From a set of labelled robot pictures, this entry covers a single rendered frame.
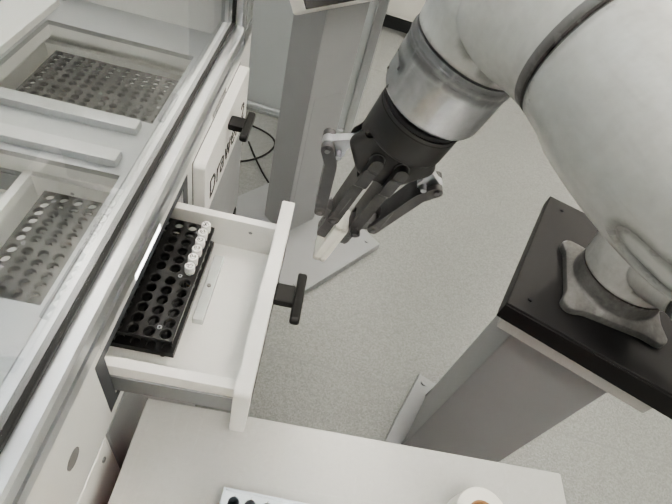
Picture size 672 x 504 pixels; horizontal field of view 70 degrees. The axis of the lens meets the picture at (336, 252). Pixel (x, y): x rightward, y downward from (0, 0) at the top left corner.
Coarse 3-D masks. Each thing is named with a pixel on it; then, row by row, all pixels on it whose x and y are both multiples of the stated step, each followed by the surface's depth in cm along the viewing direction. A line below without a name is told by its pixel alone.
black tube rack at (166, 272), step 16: (176, 224) 64; (192, 224) 64; (160, 240) 61; (176, 240) 62; (192, 240) 62; (160, 256) 60; (176, 256) 60; (208, 256) 65; (144, 272) 58; (160, 272) 58; (176, 272) 58; (144, 288) 56; (160, 288) 57; (144, 304) 55; (160, 304) 55; (176, 304) 59; (192, 304) 60; (128, 320) 53; (144, 320) 54; (160, 320) 54; (128, 336) 55; (144, 336) 52; (176, 336) 56; (160, 352) 55
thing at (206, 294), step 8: (216, 256) 68; (216, 264) 67; (208, 272) 66; (216, 272) 66; (208, 280) 65; (216, 280) 65; (208, 288) 64; (200, 296) 63; (208, 296) 63; (200, 304) 62; (208, 304) 63; (200, 312) 62; (192, 320) 61; (200, 320) 61
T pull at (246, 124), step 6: (252, 114) 80; (234, 120) 78; (240, 120) 78; (246, 120) 79; (252, 120) 79; (228, 126) 77; (234, 126) 77; (240, 126) 77; (246, 126) 78; (240, 132) 78; (246, 132) 77; (240, 138) 76; (246, 138) 76
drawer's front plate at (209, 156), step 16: (240, 80) 83; (240, 96) 83; (224, 112) 76; (240, 112) 87; (224, 128) 75; (208, 144) 70; (224, 144) 78; (208, 160) 69; (224, 160) 82; (208, 176) 71; (208, 192) 74; (208, 208) 77
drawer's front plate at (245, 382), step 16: (288, 208) 66; (288, 224) 64; (272, 256) 60; (272, 272) 58; (272, 288) 57; (256, 304) 55; (272, 304) 63; (256, 320) 53; (256, 336) 52; (256, 352) 51; (240, 368) 50; (256, 368) 50; (240, 384) 48; (240, 400) 49; (240, 416) 52
